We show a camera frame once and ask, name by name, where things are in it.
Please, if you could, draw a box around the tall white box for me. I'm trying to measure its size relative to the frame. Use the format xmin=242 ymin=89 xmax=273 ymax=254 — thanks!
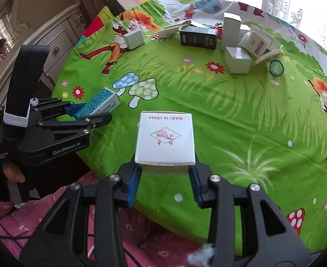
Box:
xmin=223 ymin=12 xmax=242 ymax=48

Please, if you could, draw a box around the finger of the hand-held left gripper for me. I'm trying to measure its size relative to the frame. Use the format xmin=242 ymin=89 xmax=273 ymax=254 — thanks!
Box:
xmin=37 ymin=112 xmax=112 ymax=142
xmin=31 ymin=97 xmax=84 ymax=118

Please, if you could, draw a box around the small white cardboard box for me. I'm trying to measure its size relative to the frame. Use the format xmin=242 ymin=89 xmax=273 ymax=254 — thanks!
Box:
xmin=122 ymin=30 xmax=146 ymax=51

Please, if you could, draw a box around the white lace curtain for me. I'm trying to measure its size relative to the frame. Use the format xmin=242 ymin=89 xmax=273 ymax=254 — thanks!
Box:
xmin=264 ymin=0 xmax=327 ymax=70

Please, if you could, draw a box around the white cube box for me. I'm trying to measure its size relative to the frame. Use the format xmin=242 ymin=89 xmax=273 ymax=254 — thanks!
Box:
xmin=225 ymin=46 xmax=253 ymax=75

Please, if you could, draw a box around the black box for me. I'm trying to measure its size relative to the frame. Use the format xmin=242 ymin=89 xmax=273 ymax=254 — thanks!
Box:
xmin=179 ymin=26 xmax=219 ymax=51

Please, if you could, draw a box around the white box with barcode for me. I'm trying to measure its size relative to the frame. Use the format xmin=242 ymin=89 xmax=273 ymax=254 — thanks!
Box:
xmin=238 ymin=25 xmax=272 ymax=59

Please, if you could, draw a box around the cream flat box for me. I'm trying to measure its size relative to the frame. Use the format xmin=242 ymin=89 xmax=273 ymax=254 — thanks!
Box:
xmin=158 ymin=24 xmax=182 ymax=40

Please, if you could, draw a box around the teal and white box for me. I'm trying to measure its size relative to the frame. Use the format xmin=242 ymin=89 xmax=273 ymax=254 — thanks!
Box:
xmin=74 ymin=87 xmax=121 ymax=119

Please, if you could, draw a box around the cream carved cabinet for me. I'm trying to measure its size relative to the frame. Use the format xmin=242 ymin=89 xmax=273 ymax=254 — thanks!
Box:
xmin=0 ymin=0 xmax=97 ymax=123

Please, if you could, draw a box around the cream flat tray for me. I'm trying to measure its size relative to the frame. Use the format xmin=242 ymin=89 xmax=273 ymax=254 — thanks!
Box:
xmin=255 ymin=48 xmax=283 ymax=65

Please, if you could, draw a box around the pink printed blanket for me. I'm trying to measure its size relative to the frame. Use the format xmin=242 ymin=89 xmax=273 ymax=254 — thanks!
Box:
xmin=0 ymin=170 xmax=236 ymax=267

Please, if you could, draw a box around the person's left hand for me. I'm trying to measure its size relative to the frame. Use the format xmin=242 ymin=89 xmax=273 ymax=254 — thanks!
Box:
xmin=1 ymin=161 xmax=26 ymax=184

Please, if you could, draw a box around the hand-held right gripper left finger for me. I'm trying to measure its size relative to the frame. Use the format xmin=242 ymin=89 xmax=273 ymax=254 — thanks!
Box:
xmin=20 ymin=161 xmax=143 ymax=267

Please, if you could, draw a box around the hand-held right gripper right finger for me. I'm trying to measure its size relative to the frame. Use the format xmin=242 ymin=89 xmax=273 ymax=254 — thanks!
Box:
xmin=188 ymin=156 xmax=313 ymax=267

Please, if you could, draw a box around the teal rubber ring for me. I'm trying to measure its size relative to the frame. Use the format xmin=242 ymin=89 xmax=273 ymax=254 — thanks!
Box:
xmin=269 ymin=60 xmax=285 ymax=76

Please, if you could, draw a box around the green cartoon printed tablecloth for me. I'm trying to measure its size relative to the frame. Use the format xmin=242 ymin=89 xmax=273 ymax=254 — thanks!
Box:
xmin=52 ymin=0 xmax=327 ymax=256

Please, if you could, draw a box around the white box with red print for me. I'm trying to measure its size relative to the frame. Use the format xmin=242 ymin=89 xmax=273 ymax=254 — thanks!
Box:
xmin=135 ymin=111 xmax=196 ymax=176

